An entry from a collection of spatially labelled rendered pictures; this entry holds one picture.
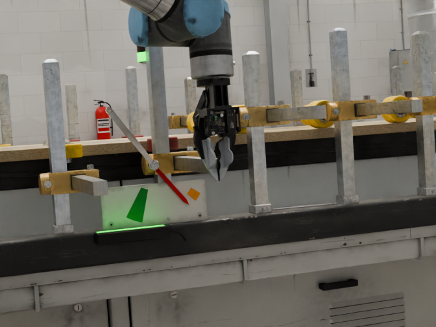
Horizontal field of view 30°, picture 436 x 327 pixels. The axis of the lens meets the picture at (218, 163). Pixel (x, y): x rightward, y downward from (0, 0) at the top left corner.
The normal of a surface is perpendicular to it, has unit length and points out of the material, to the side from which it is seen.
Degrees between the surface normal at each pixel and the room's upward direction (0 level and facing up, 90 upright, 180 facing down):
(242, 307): 90
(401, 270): 90
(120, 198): 90
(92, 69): 90
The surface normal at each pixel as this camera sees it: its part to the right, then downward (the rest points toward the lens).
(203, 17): 0.60, 0.04
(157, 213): 0.33, 0.03
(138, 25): -0.89, 0.07
